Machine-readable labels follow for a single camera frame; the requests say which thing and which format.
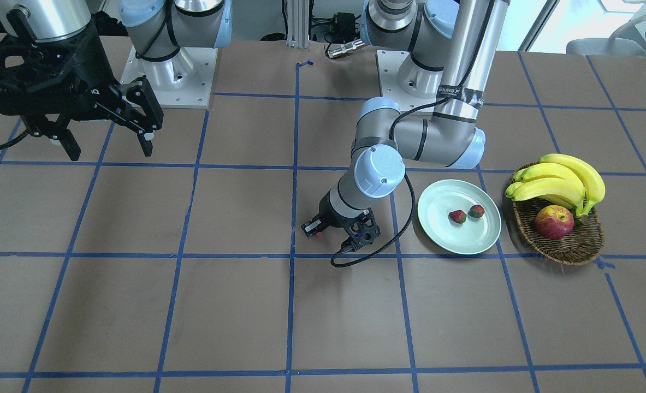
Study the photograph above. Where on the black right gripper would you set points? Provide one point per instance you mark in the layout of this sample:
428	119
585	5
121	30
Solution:
89	61

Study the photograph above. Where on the yellow banana bunch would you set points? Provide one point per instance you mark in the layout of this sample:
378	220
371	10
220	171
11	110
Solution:
562	179

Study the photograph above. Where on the aluminium frame post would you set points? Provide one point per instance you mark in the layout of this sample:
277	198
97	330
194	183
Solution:
297	16

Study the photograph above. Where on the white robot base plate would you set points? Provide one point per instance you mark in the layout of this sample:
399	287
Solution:
183	82

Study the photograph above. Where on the brown wicker basket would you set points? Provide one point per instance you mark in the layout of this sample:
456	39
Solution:
553	204

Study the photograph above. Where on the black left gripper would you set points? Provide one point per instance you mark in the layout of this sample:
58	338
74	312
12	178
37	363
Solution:
332	218

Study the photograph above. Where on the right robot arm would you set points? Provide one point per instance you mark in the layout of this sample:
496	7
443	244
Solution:
158	29

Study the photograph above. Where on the red apple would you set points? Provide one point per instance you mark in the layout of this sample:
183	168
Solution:
554	222

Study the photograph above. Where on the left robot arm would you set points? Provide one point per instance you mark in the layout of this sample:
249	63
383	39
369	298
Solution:
450	49

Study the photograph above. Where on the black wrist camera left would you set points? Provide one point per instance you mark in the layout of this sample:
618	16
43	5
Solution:
361	230

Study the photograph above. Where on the light green plate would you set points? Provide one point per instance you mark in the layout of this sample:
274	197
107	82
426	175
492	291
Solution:
472	237

